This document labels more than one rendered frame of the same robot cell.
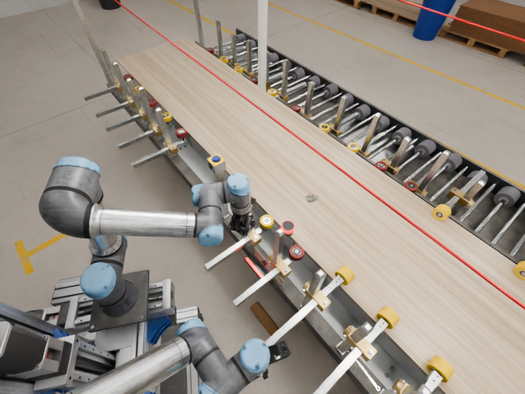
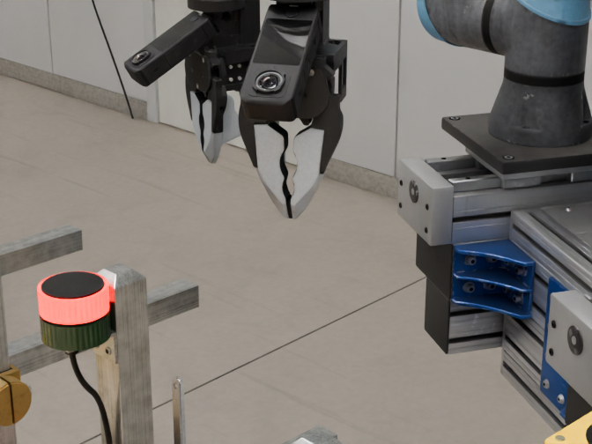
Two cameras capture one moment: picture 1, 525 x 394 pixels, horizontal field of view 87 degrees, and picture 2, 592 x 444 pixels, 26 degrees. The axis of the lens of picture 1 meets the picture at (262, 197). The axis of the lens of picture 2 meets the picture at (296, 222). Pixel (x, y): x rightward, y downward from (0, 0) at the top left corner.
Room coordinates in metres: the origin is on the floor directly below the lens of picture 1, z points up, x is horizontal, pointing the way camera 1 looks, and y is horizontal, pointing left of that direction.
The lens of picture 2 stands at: (1.68, 0.00, 1.62)
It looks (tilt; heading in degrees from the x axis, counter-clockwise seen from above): 22 degrees down; 176
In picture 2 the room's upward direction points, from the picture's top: straight up
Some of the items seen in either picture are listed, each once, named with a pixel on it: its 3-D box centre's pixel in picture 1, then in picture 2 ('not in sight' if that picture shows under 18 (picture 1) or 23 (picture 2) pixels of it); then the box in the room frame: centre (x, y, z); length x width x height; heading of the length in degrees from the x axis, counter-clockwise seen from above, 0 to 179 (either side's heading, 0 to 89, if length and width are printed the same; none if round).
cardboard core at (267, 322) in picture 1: (266, 320); not in sight; (0.54, -0.05, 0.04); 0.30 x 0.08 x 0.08; 40
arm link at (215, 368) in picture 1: (219, 379); not in sight; (0.07, 0.10, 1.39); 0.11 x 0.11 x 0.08; 40
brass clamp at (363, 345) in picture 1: (358, 342); not in sight; (0.24, -0.42, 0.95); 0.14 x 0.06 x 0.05; 40
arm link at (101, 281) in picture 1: (103, 281); not in sight; (0.38, 0.60, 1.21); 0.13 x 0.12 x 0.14; 9
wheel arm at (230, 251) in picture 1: (239, 245); not in sight; (0.74, 0.13, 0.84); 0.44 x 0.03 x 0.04; 130
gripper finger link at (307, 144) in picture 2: not in sight; (313, 165); (0.60, 0.09, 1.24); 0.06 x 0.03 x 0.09; 162
